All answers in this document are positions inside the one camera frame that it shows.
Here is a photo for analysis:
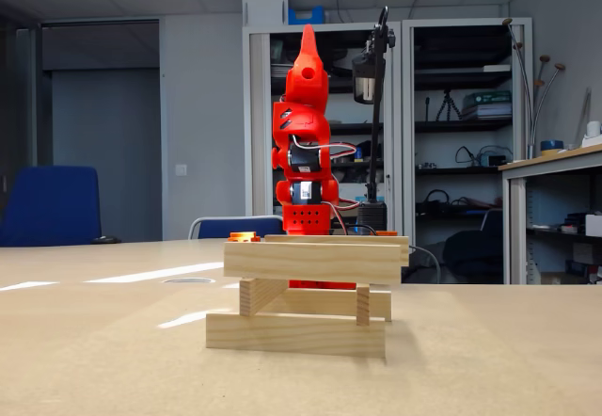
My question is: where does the grey door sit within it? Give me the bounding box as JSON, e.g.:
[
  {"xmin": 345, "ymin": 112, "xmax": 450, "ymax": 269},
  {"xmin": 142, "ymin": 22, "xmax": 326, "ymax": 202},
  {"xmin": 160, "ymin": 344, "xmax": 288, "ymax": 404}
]
[{"xmin": 40, "ymin": 19, "xmax": 162, "ymax": 243}]

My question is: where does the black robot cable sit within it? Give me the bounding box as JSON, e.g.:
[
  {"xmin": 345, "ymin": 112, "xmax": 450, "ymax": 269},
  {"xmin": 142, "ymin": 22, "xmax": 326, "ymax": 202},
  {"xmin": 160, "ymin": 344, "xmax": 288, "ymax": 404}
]
[{"xmin": 345, "ymin": 222, "xmax": 380, "ymax": 237}]

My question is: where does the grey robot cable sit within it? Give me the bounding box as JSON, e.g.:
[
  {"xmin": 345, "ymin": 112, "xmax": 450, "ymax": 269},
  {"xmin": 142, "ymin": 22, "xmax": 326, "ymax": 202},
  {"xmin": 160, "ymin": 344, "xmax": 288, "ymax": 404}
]
[{"xmin": 407, "ymin": 245, "xmax": 442, "ymax": 285}]

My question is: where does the blue plastic box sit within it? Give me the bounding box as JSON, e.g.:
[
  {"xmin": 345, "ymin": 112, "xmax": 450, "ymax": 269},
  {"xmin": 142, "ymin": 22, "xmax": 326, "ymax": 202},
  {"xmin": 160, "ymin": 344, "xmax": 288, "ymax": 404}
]
[{"xmin": 287, "ymin": 6, "xmax": 326, "ymax": 26}]

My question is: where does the blue office chair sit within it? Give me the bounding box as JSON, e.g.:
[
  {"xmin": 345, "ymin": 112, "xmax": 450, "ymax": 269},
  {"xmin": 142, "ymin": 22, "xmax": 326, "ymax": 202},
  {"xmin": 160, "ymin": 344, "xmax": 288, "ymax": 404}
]
[{"xmin": 0, "ymin": 165, "xmax": 103, "ymax": 248}]

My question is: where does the black jacket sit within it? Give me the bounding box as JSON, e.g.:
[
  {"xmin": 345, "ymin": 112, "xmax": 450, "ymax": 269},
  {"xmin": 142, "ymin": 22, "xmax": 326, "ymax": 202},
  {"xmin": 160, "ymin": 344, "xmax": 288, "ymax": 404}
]
[{"xmin": 401, "ymin": 230, "xmax": 505, "ymax": 285}]

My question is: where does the dark office chair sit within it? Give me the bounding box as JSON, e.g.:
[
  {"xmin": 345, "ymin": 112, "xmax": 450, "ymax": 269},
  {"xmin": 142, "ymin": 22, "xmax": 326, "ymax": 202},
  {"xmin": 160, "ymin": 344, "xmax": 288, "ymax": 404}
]
[{"xmin": 479, "ymin": 207, "xmax": 504, "ymax": 234}]

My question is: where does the brown fibreboard sheet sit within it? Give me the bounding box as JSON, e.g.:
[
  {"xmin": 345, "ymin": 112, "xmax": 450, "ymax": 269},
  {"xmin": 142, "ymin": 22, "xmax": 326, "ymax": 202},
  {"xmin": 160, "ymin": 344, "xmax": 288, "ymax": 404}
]
[{"xmin": 0, "ymin": 285, "xmax": 602, "ymax": 416}]

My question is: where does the grey metal cabinet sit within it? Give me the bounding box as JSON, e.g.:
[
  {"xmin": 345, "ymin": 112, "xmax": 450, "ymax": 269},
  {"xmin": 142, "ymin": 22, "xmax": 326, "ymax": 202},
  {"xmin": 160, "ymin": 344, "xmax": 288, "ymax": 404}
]
[
  {"xmin": 241, "ymin": 21, "xmax": 404, "ymax": 248},
  {"xmin": 402, "ymin": 16, "xmax": 534, "ymax": 285}
]

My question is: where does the green book stack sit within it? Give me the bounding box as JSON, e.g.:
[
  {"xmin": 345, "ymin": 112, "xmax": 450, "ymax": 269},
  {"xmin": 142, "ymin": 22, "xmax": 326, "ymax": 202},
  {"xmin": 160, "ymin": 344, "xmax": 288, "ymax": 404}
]
[{"xmin": 461, "ymin": 89, "xmax": 514, "ymax": 121}]

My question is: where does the white cable grommet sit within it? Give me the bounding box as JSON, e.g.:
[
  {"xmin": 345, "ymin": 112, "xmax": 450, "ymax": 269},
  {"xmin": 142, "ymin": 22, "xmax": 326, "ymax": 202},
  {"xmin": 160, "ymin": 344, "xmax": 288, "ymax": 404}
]
[{"xmin": 161, "ymin": 276, "xmax": 217, "ymax": 286}]

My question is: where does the grey side table wooden top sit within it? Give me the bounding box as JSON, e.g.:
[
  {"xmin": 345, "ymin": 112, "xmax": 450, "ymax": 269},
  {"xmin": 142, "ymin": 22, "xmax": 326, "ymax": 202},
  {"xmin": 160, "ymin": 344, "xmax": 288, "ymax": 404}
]
[{"xmin": 497, "ymin": 143, "xmax": 602, "ymax": 286}]

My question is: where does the black cable heap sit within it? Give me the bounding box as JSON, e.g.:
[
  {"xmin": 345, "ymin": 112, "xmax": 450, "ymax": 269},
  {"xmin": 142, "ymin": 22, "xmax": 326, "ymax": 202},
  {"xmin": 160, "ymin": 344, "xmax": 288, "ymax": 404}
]
[{"xmin": 416, "ymin": 188, "xmax": 502, "ymax": 215}]

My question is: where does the black gooseneck stand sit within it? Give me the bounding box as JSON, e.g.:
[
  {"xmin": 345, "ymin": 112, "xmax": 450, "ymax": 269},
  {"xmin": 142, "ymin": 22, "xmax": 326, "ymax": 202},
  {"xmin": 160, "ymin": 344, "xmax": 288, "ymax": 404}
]
[{"xmin": 351, "ymin": 5, "xmax": 397, "ymax": 237}]

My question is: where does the blue chair grey frame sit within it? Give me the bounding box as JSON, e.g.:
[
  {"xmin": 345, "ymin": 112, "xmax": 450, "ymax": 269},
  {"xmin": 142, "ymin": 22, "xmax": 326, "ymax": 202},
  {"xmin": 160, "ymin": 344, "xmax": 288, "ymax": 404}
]
[{"xmin": 187, "ymin": 215, "xmax": 292, "ymax": 243}]

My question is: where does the black mini tripod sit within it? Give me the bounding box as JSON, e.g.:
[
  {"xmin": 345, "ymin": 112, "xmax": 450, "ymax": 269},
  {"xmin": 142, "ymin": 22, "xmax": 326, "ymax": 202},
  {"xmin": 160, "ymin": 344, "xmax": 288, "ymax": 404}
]
[{"xmin": 434, "ymin": 88, "xmax": 463, "ymax": 123}]

